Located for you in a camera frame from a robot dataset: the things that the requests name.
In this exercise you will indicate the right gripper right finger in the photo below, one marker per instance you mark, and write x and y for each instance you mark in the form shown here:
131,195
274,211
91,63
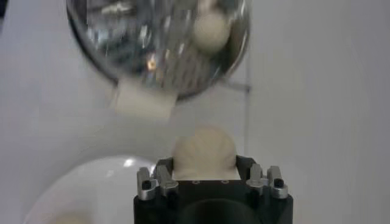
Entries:
265,182

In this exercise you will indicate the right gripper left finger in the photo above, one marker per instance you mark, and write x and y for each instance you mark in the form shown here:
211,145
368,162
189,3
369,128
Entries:
158,185

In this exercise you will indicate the perforated steel steamer basket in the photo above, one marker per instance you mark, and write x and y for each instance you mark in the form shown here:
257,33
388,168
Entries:
137,45

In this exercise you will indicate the white round plate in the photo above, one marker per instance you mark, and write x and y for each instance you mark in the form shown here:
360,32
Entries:
91,188

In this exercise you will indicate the white electric cooker base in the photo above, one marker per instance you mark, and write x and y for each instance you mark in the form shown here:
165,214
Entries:
143,100

